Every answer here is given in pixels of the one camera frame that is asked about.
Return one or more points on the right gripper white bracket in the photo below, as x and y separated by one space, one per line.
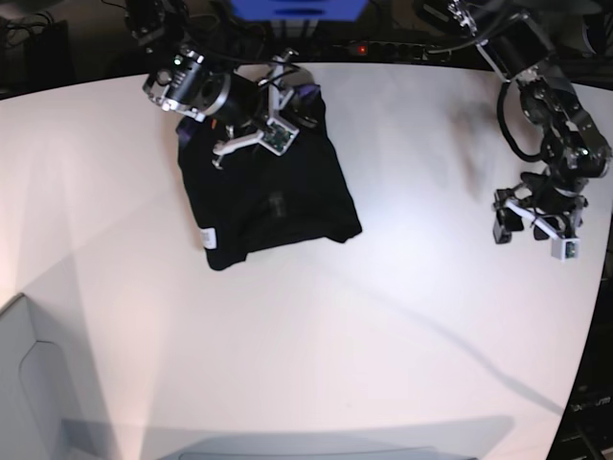
252 110

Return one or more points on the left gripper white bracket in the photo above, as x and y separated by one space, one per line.
553 216

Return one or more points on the black T-shirt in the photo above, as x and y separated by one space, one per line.
257 200

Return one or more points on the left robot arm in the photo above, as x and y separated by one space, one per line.
572 148

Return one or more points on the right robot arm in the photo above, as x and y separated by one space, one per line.
184 61

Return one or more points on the blue box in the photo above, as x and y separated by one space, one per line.
269 10

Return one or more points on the white garment label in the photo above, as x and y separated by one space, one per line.
208 238

